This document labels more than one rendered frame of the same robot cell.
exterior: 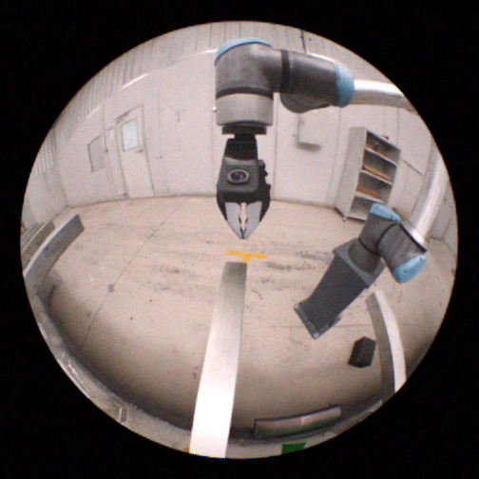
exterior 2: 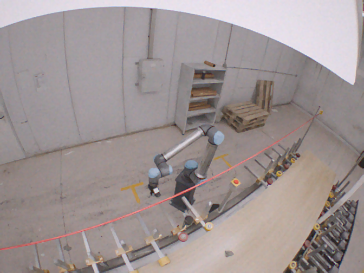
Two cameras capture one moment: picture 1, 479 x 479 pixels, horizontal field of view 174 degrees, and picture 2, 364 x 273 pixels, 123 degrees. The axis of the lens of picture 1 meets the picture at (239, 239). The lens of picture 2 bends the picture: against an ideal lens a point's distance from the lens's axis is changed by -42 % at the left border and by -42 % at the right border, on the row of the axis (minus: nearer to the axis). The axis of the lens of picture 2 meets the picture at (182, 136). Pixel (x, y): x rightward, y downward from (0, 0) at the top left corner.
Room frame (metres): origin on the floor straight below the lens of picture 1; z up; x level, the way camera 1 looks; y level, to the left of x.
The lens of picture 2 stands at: (-0.55, 0.49, 2.29)
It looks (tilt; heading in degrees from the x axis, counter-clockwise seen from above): 37 degrees down; 317
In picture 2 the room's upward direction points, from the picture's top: 9 degrees clockwise
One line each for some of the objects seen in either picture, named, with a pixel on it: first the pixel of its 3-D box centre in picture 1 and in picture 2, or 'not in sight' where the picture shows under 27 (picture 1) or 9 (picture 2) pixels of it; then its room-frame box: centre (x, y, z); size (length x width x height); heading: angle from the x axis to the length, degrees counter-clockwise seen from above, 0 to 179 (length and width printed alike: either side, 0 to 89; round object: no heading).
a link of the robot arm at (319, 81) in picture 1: (313, 80); (164, 170); (0.25, -0.12, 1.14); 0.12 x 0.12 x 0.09; 84
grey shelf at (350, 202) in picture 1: (370, 179); (199, 98); (1.87, -2.15, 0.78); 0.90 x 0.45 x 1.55; 81
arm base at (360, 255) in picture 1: (367, 250); (188, 175); (0.36, -0.60, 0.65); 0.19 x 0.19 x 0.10
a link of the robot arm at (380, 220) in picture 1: (381, 227); (190, 168); (0.35, -0.60, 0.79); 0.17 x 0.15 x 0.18; 174
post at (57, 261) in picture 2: not in sight; (70, 267); (-0.10, 0.99, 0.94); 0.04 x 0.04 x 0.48; 85
